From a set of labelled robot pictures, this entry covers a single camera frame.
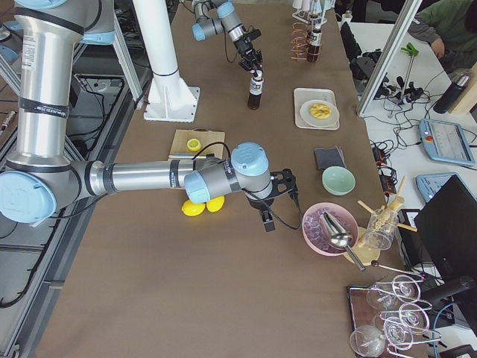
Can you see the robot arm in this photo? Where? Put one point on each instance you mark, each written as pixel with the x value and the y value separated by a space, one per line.
pixel 216 17
pixel 39 180

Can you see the wooden cup tree stand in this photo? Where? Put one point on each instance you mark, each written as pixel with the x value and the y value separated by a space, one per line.
pixel 364 250

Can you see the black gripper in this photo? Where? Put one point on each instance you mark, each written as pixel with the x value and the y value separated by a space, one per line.
pixel 245 46
pixel 256 204

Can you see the yellow lemon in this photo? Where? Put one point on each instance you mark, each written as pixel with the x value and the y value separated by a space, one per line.
pixel 191 209
pixel 215 204

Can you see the grey folded cloth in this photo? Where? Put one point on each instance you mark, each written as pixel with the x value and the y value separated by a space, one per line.
pixel 329 157

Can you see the tea bottle white cap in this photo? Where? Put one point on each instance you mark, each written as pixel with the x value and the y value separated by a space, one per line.
pixel 255 93

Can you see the black water bottle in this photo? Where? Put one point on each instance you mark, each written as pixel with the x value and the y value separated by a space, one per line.
pixel 455 89

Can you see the aluminium frame post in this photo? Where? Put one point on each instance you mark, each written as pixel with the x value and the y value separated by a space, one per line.
pixel 404 19

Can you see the mint green bowl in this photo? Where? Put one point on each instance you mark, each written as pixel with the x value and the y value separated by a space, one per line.
pixel 338 180

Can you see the black framed wooden tray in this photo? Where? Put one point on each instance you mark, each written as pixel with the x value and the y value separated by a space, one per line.
pixel 361 312

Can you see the cream serving tray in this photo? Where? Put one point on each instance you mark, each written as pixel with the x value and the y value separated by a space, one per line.
pixel 305 98

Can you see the wine glass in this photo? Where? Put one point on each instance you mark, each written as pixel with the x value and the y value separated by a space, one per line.
pixel 367 341

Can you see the yellow lemon lower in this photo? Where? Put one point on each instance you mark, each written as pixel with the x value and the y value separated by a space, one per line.
pixel 215 204

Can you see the pink bowl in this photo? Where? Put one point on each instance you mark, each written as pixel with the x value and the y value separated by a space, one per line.
pixel 313 232

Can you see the bamboo cutting board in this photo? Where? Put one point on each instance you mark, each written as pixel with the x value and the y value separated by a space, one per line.
pixel 212 144

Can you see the steel ice scoop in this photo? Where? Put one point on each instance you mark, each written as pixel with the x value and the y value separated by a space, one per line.
pixel 340 237

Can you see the glazed donut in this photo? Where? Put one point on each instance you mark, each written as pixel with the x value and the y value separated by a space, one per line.
pixel 320 111

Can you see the yellow lemon upper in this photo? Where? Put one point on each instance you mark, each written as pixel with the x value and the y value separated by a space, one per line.
pixel 191 209

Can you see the black monitor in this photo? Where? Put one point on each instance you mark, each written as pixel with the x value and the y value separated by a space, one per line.
pixel 447 228

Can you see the white round plate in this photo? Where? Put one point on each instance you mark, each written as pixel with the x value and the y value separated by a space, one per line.
pixel 319 123

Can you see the blue teach pendant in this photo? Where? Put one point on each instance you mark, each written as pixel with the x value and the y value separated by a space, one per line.
pixel 445 141
pixel 429 184

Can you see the tea bottle in rack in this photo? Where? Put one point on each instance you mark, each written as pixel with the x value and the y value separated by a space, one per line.
pixel 313 43

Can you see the copper wire bottle rack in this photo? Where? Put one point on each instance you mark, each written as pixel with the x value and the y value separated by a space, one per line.
pixel 298 50

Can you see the half lemon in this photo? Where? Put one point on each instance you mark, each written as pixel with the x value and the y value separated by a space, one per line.
pixel 194 145

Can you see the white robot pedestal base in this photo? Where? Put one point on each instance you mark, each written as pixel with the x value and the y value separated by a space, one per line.
pixel 170 99

